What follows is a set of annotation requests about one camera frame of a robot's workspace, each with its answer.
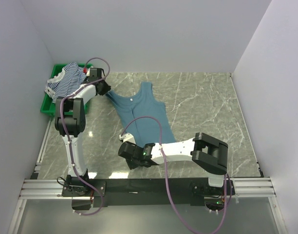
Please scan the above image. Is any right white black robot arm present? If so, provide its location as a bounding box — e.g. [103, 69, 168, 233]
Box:
[118, 133, 228, 195]

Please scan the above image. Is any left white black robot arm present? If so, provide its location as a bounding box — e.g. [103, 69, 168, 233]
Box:
[55, 67, 111, 196]

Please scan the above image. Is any blue white striped tank top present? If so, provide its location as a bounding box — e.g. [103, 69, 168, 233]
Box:
[44, 62, 86, 103]

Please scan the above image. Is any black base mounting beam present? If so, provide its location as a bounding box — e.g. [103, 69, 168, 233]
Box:
[62, 177, 224, 208]

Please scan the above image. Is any green plastic tray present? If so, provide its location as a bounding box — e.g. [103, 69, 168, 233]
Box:
[40, 64, 85, 116]

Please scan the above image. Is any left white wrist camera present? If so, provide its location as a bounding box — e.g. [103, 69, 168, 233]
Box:
[83, 67, 90, 76]

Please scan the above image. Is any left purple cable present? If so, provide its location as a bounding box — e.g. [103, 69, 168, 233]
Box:
[60, 57, 111, 217]

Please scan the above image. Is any purple cable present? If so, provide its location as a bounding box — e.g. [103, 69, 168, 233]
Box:
[60, 57, 111, 217]
[120, 116, 233, 232]

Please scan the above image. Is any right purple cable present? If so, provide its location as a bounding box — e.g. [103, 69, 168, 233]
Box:
[120, 116, 233, 232]

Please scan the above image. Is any aluminium frame rail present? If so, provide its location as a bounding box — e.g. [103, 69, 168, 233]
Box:
[8, 177, 288, 234]

